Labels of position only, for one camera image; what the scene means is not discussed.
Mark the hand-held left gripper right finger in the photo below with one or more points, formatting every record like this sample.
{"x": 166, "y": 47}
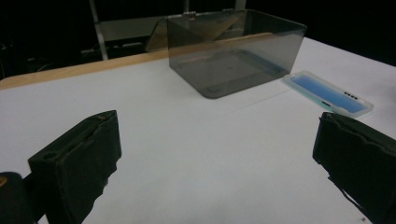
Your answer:
{"x": 358, "y": 155}

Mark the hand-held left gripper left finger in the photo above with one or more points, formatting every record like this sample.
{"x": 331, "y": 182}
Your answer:
{"x": 74, "y": 168}

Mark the clear container lid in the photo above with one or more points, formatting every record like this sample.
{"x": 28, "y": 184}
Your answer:
{"x": 330, "y": 93}

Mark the transparent grey plastic box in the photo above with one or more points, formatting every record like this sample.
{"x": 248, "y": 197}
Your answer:
{"x": 236, "y": 62}

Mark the white table mat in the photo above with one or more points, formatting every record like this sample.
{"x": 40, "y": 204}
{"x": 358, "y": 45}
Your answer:
{"x": 199, "y": 149}

